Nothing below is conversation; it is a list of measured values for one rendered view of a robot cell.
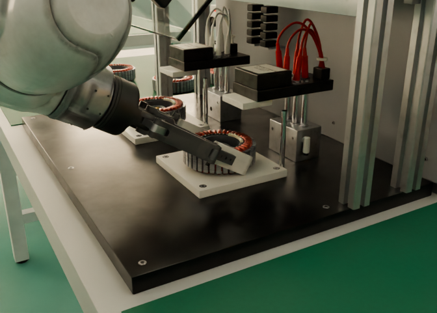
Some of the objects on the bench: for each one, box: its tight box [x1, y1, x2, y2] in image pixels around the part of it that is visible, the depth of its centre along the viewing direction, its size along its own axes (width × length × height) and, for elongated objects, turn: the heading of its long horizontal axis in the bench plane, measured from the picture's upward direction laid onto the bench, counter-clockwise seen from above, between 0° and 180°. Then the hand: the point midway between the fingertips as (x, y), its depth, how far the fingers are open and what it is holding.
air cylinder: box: [203, 86, 241, 122], centre depth 103 cm, size 5×8×6 cm
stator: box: [183, 129, 256, 174], centre depth 77 cm, size 11×11×4 cm
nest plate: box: [156, 151, 287, 198], centre depth 78 cm, size 15×15×1 cm
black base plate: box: [21, 92, 433, 295], centre depth 89 cm, size 47×64×2 cm
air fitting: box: [302, 136, 310, 156], centre depth 80 cm, size 1×1×3 cm
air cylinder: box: [269, 115, 321, 162], centre depth 84 cm, size 5×8×6 cm
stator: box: [139, 96, 186, 122], centre depth 96 cm, size 11×11×4 cm
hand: (218, 149), depth 77 cm, fingers closed on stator, 11 cm apart
